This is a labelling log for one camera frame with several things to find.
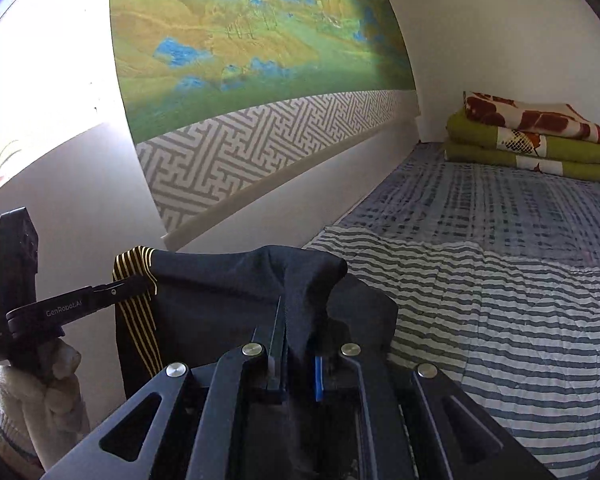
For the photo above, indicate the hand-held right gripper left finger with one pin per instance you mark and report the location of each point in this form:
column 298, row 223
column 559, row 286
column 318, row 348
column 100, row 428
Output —
column 277, row 360

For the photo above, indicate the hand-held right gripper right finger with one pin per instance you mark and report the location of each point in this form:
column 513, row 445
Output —
column 319, row 380

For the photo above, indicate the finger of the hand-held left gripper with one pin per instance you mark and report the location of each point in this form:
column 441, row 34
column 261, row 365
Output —
column 125, row 290

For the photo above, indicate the black pants with yellow stripes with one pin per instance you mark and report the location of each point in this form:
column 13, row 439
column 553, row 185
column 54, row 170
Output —
column 220, row 300

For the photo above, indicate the person's left hand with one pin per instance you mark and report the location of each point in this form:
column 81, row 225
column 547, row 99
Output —
column 45, row 400

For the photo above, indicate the dark grey folded cloth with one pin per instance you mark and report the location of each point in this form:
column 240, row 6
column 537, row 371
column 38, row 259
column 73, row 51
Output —
column 372, row 320

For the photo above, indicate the white grey striped quilt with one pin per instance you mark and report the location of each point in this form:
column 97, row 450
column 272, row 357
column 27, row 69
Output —
column 480, row 340

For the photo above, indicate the blue plaid bed sheet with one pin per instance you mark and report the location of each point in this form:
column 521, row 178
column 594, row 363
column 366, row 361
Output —
column 480, row 205

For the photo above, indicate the green folded blanket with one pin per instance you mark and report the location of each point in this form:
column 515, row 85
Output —
column 480, row 157
column 480, row 135

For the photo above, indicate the landscape wall poster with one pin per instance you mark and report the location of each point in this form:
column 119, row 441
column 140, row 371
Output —
column 260, row 60

